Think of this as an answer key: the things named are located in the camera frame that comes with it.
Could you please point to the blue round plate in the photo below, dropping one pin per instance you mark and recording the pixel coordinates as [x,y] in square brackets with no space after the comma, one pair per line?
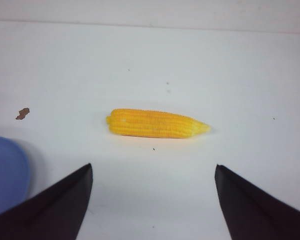
[14,174]

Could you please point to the yellow toy corn cob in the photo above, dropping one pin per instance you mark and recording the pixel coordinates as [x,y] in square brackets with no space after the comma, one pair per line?
[154,124]

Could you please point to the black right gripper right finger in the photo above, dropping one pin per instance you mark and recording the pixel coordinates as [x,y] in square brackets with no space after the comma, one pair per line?
[251,213]

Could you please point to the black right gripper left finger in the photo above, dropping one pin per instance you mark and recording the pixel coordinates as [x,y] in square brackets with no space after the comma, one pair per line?
[56,213]

